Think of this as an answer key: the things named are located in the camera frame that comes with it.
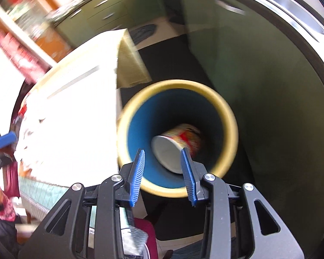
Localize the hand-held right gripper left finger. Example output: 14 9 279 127
18 149 146 259

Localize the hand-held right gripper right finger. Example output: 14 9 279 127
180 147 305 259

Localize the printed paper noodle cup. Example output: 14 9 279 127
151 123 202 174

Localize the blue bin with yellow rim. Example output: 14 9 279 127
116 79 238 198

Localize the person's pink patterned clothing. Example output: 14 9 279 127
0 178 18 223

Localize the maroon cloth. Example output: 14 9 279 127
135 218 159 259

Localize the shiny plastic wrapper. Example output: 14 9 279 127
121 227 148 259

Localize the patterned beige and teal tablecloth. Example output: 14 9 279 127
13 28 153 222

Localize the red checked apron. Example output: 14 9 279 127
0 28 52 80

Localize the dark patterned floor mat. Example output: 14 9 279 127
131 23 157 44

